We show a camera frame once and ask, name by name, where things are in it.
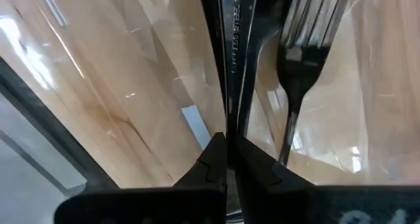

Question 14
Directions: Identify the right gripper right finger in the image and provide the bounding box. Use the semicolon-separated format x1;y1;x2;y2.
234;137;420;224

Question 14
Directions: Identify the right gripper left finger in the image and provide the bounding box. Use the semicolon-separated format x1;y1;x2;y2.
54;131;228;224

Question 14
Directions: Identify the black fork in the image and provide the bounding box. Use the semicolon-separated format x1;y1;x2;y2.
277;0;354;168

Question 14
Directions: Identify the clear plastic bin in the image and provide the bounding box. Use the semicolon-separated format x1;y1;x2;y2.
0;0;420;189

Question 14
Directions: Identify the black aluminium table frame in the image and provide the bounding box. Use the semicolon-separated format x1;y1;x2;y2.
0;58;119;198

